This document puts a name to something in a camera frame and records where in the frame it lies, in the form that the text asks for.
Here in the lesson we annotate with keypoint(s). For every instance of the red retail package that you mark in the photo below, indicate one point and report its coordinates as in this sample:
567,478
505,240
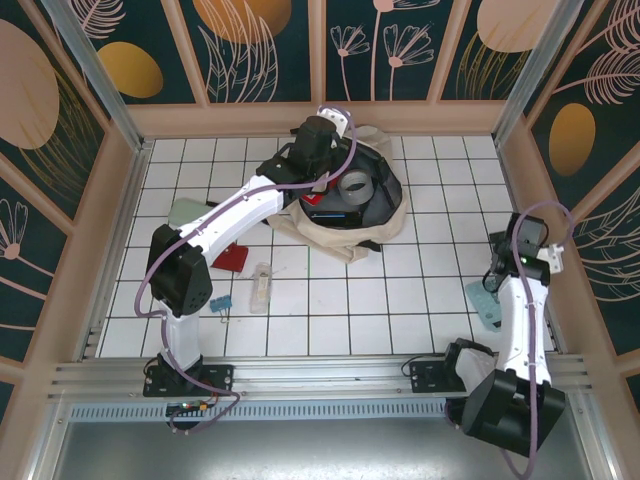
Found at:
312,200

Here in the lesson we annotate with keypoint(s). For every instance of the clear tape roll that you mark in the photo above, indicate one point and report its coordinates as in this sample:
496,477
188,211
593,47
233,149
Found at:
345,192

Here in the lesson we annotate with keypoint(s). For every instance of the mint green perforated ruler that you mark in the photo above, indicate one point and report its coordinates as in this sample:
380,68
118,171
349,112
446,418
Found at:
482,302

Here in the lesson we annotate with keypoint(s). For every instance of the black stapler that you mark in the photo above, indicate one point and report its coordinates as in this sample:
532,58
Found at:
335,217

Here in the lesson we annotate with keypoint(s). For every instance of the beige canvas student bag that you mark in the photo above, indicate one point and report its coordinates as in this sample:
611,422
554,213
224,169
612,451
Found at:
340,240

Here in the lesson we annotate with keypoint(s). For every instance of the red leather wallet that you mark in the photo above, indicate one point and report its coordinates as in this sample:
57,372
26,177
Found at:
231,259

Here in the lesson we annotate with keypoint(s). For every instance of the clear plastic box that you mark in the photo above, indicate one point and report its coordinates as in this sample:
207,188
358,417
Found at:
261,290

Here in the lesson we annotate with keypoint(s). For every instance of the mint green glasses case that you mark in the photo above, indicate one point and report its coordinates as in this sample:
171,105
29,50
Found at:
182,212

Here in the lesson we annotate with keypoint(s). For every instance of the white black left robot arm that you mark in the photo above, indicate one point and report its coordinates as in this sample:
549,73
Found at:
230,210

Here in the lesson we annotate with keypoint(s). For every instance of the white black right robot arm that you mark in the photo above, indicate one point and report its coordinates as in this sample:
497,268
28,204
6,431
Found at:
525,325

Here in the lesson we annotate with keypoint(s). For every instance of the blue binder clip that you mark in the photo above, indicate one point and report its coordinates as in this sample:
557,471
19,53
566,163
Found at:
220,303
214,306
227,300

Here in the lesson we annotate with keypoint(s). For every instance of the perforated metal strip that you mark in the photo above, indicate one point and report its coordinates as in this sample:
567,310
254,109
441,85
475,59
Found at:
320,412

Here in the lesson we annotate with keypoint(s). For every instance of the grey metal sheet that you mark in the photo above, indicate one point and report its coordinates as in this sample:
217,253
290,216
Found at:
320,450

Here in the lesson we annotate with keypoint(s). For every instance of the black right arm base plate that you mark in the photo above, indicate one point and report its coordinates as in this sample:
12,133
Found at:
427,375

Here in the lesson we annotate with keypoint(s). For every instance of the aluminium frame post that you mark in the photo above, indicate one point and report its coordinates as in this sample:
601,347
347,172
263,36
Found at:
95,70
540,70

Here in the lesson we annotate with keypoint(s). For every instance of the aluminium mounting rail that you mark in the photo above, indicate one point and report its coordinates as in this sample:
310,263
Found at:
320,375

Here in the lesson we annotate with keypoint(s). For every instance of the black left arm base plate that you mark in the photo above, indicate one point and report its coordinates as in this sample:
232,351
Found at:
220,377

